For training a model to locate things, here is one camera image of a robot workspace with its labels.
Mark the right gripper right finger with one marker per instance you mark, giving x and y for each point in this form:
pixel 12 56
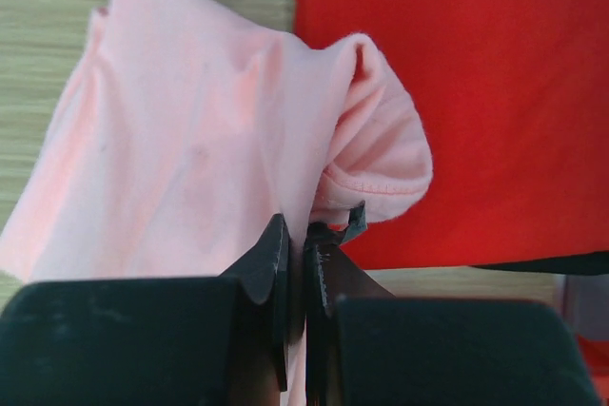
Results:
pixel 365 346

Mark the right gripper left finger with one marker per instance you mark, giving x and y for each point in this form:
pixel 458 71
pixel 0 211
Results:
pixel 174 341

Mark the salmon pink t shirt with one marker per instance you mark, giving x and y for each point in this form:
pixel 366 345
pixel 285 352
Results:
pixel 185 128

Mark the red plastic bin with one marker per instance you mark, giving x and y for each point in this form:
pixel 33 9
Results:
pixel 595 354

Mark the folded red t shirt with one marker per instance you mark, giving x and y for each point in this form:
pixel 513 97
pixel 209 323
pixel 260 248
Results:
pixel 513 96

